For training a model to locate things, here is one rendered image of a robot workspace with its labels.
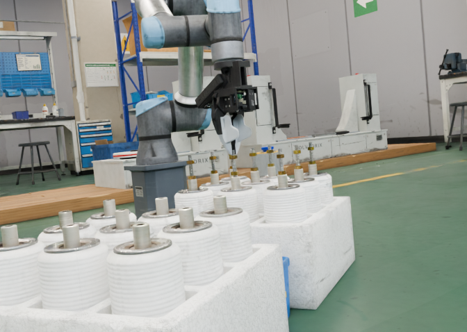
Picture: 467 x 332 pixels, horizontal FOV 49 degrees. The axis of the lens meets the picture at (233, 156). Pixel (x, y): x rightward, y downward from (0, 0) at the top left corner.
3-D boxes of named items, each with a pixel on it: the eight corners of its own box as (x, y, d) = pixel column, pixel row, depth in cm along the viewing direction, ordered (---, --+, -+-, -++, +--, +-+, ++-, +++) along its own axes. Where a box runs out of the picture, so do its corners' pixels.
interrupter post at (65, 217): (56, 232, 86) (54, 212, 86) (67, 228, 88) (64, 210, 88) (67, 232, 85) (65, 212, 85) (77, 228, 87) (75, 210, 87)
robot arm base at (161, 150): (129, 165, 184) (126, 138, 183) (166, 160, 192) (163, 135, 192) (147, 165, 171) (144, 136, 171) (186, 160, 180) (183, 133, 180)
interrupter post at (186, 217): (176, 231, 76) (174, 210, 76) (184, 228, 78) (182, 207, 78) (190, 231, 75) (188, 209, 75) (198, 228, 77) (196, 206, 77)
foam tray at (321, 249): (160, 299, 123) (152, 226, 122) (230, 256, 158) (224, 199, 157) (316, 310, 106) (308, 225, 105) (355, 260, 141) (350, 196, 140)
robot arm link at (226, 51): (203, 46, 117) (229, 47, 123) (206, 66, 118) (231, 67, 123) (226, 39, 112) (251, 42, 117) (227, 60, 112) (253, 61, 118)
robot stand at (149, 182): (131, 246, 186) (123, 165, 184) (176, 237, 196) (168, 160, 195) (154, 254, 171) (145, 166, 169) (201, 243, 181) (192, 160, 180)
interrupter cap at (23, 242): (-29, 253, 74) (-29, 249, 74) (13, 241, 81) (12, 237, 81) (9, 254, 71) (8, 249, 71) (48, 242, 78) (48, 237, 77)
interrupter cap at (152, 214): (133, 220, 90) (133, 216, 90) (156, 212, 97) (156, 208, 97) (169, 219, 87) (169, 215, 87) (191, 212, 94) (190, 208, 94)
